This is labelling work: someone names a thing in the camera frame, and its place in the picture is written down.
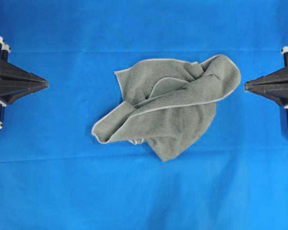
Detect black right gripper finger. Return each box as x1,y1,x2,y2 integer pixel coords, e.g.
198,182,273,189
244,69,288,86
244,85,288,107

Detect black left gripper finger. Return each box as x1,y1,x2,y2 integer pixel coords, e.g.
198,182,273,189
0,85,48,106
0,59,48,84

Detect grey terry towel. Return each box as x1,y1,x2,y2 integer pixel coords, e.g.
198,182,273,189
92,55,240,161

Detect blue table cloth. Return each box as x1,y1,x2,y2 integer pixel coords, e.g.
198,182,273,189
0,0,288,230

